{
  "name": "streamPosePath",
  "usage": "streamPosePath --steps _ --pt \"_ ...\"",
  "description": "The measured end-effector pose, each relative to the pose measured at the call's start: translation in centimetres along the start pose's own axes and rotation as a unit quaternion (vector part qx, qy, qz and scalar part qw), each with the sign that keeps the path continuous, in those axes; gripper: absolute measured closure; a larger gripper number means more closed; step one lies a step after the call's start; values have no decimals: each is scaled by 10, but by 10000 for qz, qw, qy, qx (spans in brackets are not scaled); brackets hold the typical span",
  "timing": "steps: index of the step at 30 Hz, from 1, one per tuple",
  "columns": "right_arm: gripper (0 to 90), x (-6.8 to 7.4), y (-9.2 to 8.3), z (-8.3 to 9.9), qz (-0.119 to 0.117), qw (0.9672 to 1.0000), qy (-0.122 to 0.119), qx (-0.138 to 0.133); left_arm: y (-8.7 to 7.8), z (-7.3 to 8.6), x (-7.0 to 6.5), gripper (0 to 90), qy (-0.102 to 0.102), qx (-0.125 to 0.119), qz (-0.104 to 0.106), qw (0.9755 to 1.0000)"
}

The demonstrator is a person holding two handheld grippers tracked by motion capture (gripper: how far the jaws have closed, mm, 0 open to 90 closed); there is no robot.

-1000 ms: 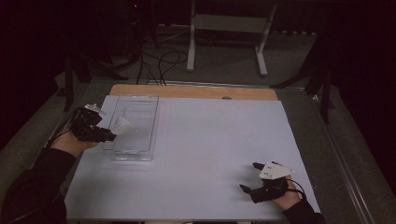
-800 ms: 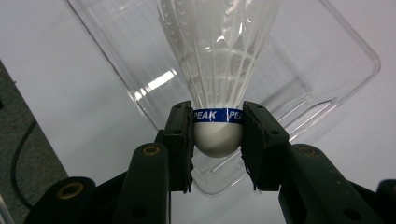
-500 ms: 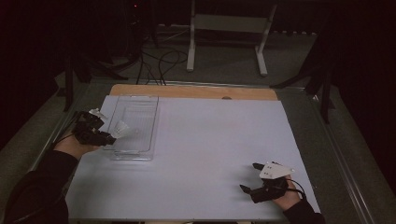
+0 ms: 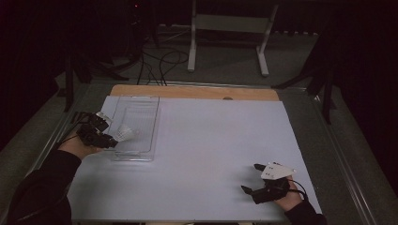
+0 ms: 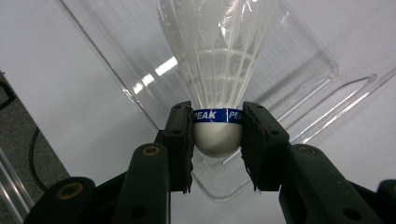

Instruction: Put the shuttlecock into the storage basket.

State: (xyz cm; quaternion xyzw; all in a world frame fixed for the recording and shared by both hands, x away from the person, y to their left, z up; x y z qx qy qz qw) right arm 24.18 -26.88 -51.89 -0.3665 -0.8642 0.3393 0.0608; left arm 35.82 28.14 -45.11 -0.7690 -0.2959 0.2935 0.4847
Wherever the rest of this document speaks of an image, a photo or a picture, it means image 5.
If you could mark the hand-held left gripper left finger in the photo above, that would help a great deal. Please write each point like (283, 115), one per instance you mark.
(149, 180)

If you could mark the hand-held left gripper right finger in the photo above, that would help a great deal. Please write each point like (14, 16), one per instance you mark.
(280, 161)

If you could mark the white shuttlecock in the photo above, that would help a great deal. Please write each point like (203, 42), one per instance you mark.
(218, 137)

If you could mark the clear plastic tray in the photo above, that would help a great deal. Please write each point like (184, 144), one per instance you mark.
(137, 62)

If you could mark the metal floor rail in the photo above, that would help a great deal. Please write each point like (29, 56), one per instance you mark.
(12, 189)

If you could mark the black square floor frame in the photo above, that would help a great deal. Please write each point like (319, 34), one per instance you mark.
(9, 96)

